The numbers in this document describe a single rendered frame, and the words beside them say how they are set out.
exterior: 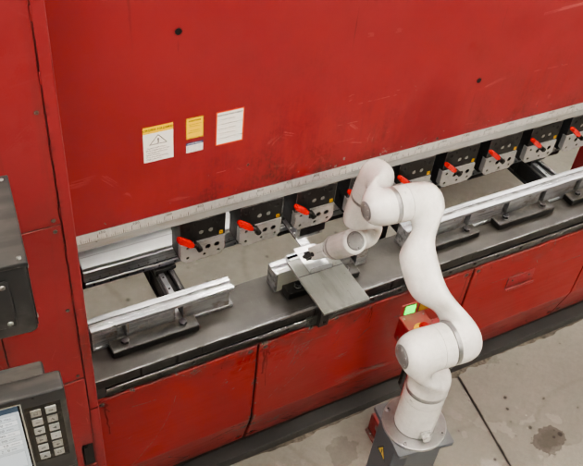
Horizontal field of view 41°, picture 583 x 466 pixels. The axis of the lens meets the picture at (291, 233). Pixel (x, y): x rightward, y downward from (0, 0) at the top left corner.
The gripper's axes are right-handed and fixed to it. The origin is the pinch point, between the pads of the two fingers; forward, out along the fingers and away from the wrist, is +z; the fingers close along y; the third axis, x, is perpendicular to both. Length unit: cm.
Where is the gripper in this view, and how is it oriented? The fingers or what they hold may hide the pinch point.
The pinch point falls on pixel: (315, 253)
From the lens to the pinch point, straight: 272.2
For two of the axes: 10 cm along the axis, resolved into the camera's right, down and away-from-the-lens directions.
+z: -3.7, 1.5, 9.2
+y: -8.8, 2.6, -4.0
